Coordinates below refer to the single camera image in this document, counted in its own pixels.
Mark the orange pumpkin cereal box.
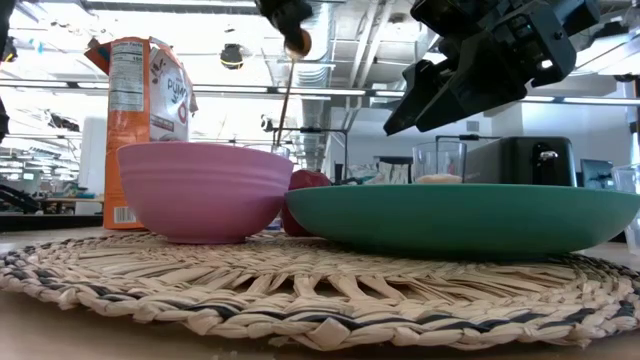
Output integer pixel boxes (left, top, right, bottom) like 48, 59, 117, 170
83, 35, 200, 232

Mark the black metal table frame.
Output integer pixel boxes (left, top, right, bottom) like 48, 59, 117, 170
0, 182, 107, 233

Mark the black ceiling dome camera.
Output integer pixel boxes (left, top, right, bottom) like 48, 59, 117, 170
219, 43, 245, 71

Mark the black metal stand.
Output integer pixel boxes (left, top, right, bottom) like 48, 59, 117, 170
298, 126, 350, 184

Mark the wooden spoon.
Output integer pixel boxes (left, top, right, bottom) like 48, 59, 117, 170
274, 28, 314, 147

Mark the clear plastic container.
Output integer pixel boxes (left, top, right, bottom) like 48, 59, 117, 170
610, 163, 640, 257

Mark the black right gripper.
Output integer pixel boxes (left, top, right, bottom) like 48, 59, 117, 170
383, 0, 579, 136

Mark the pink plastic bowl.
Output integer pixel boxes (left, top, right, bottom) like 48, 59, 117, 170
116, 141, 296, 246

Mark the green plastic plate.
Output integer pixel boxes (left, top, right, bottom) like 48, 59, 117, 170
284, 183, 640, 260

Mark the red apple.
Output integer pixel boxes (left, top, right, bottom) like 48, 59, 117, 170
279, 168, 333, 238

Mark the dark computer monitor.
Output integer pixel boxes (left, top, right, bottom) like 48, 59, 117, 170
580, 158, 616, 191

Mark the round woven straw placemat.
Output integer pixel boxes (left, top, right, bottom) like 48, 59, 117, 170
0, 228, 640, 355

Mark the black toaster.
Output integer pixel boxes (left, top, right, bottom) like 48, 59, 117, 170
464, 136, 578, 188

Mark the clear glass of milk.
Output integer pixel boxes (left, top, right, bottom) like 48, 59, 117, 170
412, 141, 468, 186

